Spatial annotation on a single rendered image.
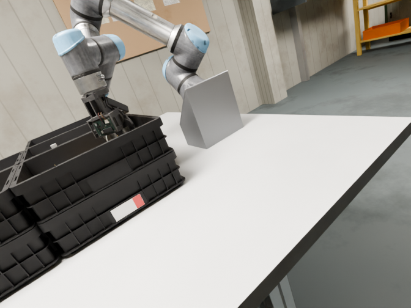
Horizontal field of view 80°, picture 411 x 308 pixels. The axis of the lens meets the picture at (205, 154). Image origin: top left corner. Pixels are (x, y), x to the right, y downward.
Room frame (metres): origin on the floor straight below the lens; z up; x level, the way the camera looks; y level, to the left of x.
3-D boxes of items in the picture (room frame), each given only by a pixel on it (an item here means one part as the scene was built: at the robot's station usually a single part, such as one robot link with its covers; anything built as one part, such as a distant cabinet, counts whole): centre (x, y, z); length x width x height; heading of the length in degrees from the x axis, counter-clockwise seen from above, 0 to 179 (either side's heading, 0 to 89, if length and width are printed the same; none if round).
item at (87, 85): (0.73, 0.22, 1.08); 0.08 x 0.08 x 0.05
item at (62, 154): (0.75, 0.33, 0.87); 0.40 x 0.30 x 0.11; 117
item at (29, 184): (0.75, 0.33, 0.92); 0.40 x 0.30 x 0.02; 117
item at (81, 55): (0.73, 0.22, 1.15); 0.09 x 0.08 x 0.11; 147
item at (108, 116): (0.72, 0.23, 0.99); 0.09 x 0.08 x 0.12; 170
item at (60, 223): (0.75, 0.33, 0.76); 0.40 x 0.30 x 0.12; 117
